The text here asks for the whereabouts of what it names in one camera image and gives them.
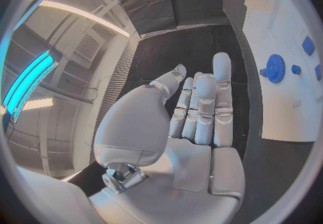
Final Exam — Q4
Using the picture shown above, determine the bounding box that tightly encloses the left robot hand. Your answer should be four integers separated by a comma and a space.
87, 52, 247, 224

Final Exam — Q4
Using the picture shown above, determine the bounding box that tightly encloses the white task board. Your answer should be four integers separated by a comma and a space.
241, 0, 322, 143

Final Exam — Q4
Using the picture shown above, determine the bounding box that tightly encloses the blue gear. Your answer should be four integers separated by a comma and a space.
265, 53, 287, 83

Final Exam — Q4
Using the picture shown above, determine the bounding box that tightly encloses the glowing light bar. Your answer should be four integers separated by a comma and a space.
2, 49, 60, 124

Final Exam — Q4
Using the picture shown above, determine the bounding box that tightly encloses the small blue block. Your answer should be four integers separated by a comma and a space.
300, 36, 317, 56

